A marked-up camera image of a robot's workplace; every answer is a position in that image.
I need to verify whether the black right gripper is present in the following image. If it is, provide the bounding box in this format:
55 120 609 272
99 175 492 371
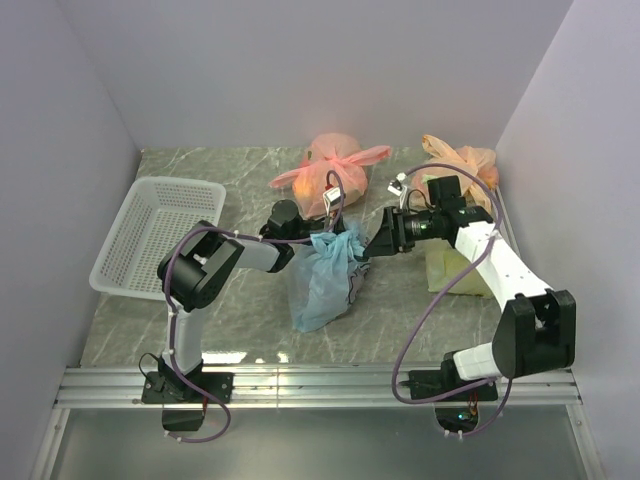
362 206 441 258

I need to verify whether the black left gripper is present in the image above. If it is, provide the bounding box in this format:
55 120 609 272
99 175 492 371
287 211 368 263

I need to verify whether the blue printed plastic bag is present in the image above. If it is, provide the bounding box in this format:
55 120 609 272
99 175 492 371
286 220 371 333

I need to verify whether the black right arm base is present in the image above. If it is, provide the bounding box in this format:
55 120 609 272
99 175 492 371
399 370 498 434

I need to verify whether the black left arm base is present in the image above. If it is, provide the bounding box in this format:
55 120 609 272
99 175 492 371
141 372 234 433

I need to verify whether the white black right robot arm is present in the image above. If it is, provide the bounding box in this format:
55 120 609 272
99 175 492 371
364 176 576 400

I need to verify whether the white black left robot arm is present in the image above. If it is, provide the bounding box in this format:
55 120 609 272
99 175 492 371
157 200 346 402

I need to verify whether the green yellow tied plastic bag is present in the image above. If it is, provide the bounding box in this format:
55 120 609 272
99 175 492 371
425 247 494 298

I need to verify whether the pink tied plastic bag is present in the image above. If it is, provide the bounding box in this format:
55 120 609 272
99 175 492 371
269 133 392 218

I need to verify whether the orange tied plastic bag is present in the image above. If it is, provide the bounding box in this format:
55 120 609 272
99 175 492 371
411 134 499 213

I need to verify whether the white plastic perforated basket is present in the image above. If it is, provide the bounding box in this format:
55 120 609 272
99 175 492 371
89 177 226 301

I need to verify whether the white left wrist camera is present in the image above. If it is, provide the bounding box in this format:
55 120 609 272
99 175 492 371
322 187 344 215

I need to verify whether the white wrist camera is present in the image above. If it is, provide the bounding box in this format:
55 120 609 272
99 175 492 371
322 187 344 215
387 172 408 209

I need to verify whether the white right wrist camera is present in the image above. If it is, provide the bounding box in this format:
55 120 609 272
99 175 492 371
387 172 408 209

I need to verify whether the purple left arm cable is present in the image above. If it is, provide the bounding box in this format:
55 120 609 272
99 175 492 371
163 169 349 444

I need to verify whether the aluminium front rail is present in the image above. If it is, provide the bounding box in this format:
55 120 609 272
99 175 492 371
54 364 582 410

